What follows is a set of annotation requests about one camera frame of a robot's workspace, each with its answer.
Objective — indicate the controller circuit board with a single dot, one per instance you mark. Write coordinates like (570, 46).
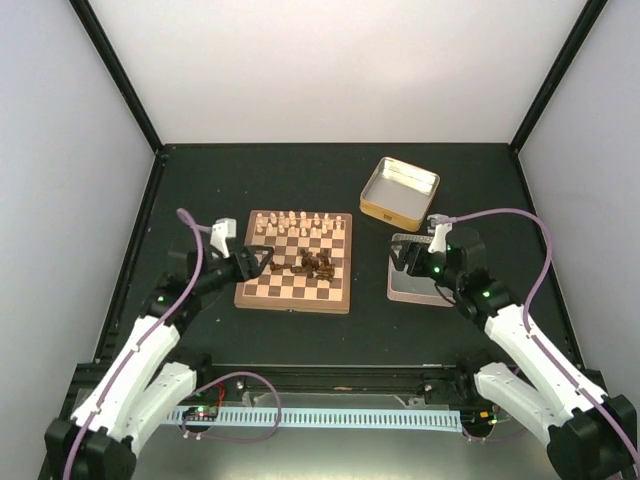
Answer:
(480, 417)
(201, 413)

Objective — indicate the left controller circuit board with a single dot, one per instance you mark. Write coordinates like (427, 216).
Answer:
(201, 413)

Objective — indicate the pile of dark pieces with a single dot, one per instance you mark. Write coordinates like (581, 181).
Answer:
(314, 265)

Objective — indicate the silver patterned tin lid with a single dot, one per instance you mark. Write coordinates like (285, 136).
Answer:
(416, 290)

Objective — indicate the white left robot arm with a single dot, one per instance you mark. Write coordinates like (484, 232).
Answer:
(103, 437)

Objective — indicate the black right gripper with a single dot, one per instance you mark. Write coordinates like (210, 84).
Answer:
(411, 247)

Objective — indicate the right black frame post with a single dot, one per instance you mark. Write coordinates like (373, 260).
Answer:
(573, 43)

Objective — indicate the white slotted cable duct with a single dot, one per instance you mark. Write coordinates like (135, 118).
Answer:
(333, 418)

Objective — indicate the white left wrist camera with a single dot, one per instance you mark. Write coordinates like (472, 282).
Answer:
(223, 230)

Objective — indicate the left black frame post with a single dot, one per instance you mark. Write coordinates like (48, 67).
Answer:
(104, 48)

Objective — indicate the wooden chess board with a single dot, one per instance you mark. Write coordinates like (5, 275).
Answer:
(283, 290)

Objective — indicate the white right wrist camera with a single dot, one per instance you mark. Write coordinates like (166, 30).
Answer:
(438, 227)

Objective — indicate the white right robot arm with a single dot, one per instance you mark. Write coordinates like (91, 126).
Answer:
(587, 434)

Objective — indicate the gold square tin box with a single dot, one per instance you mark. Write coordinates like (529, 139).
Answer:
(399, 193)

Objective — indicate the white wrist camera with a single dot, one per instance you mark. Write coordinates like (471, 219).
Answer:
(438, 227)
(223, 230)

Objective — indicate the black frame post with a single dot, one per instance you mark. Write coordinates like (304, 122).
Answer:
(573, 43)
(104, 48)

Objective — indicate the right controller circuit board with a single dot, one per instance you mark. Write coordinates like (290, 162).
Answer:
(480, 417)

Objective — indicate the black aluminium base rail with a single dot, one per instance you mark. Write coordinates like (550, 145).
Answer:
(436, 384)

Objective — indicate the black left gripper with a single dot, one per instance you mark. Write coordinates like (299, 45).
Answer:
(253, 270)

